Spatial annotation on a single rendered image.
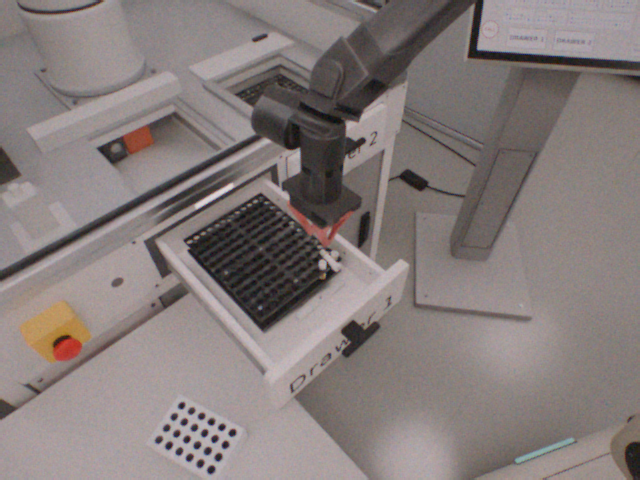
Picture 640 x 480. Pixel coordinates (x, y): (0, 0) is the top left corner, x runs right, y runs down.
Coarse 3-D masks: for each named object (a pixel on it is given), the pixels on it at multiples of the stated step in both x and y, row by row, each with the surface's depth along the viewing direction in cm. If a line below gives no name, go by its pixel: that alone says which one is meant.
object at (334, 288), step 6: (336, 282) 76; (342, 282) 76; (330, 288) 75; (336, 288) 75; (324, 294) 74; (330, 294) 75; (312, 300) 74; (318, 300) 74; (324, 300) 74; (306, 306) 73; (312, 306) 73; (318, 306) 74; (300, 312) 72; (306, 312) 72; (300, 318) 71
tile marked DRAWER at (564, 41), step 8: (560, 32) 101; (568, 32) 101; (576, 32) 101; (584, 32) 101; (592, 32) 100; (560, 40) 101; (568, 40) 101; (576, 40) 101; (584, 40) 101; (592, 40) 101; (552, 48) 102; (560, 48) 102; (568, 48) 102; (576, 48) 101; (584, 48) 101; (592, 48) 101
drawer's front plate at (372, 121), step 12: (372, 108) 96; (384, 108) 97; (360, 120) 93; (372, 120) 96; (384, 120) 100; (348, 132) 92; (360, 132) 96; (372, 132) 99; (360, 156) 101; (288, 168) 87
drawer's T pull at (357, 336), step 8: (352, 320) 64; (344, 328) 63; (352, 328) 63; (360, 328) 63; (368, 328) 63; (376, 328) 63; (352, 336) 62; (360, 336) 62; (368, 336) 63; (352, 344) 62; (360, 344) 62; (344, 352) 61; (352, 352) 61
